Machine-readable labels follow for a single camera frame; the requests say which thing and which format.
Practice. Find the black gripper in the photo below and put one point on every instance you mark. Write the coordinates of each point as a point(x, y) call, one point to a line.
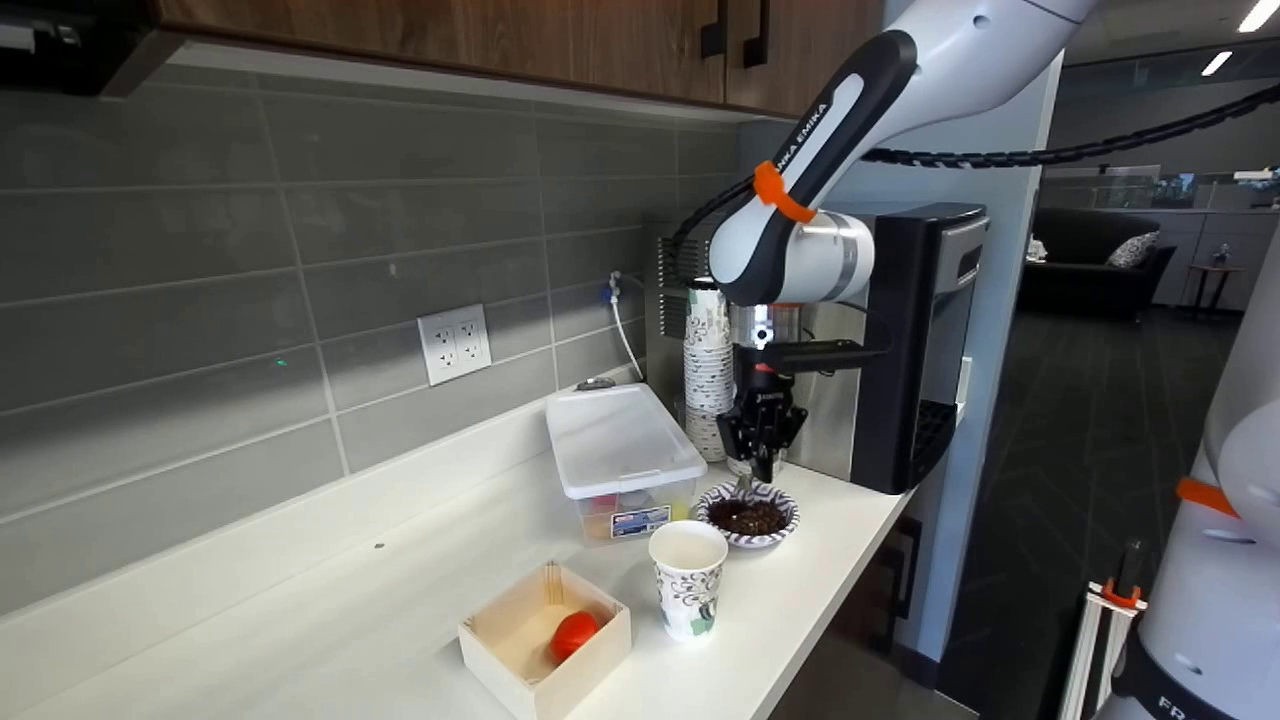
point(761, 387)

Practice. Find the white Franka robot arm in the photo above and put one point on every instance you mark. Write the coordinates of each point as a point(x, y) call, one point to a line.
point(826, 253)

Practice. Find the dark coffee beans pile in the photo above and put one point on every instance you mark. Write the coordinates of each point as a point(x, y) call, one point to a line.
point(739, 520)

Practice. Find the tall paper cup stack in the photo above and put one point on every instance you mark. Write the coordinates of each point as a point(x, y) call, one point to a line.
point(706, 361)

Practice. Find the dark bowl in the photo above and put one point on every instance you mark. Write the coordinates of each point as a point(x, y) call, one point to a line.
point(789, 520)

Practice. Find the clear container white lid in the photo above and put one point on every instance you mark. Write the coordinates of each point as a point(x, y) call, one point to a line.
point(620, 441)

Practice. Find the white printed paper cup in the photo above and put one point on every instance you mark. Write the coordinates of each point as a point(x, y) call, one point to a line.
point(685, 585)

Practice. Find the black grey coffee machine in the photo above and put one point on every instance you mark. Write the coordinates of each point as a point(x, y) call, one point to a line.
point(920, 345)

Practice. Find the red ball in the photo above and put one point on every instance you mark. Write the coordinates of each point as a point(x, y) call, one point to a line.
point(577, 639)

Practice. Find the dark sofa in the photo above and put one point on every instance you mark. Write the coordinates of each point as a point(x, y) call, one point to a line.
point(1066, 284)

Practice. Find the light wooden box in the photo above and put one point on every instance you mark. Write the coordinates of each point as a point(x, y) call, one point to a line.
point(502, 666)

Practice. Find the white orange stand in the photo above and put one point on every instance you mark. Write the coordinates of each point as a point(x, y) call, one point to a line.
point(1102, 640)

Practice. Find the light sofa pillow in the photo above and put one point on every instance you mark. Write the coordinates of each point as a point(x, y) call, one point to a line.
point(1134, 249)

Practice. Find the wide wooden cabinet door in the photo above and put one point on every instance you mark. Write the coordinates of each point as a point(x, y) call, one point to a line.
point(443, 43)

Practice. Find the ceiling light panel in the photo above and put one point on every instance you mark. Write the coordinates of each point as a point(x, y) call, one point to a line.
point(1258, 13)
point(1219, 67)

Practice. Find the black overhead appliance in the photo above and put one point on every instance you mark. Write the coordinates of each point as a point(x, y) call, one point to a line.
point(66, 43)

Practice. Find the white wall outlet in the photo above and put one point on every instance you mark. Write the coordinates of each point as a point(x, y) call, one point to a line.
point(455, 345)

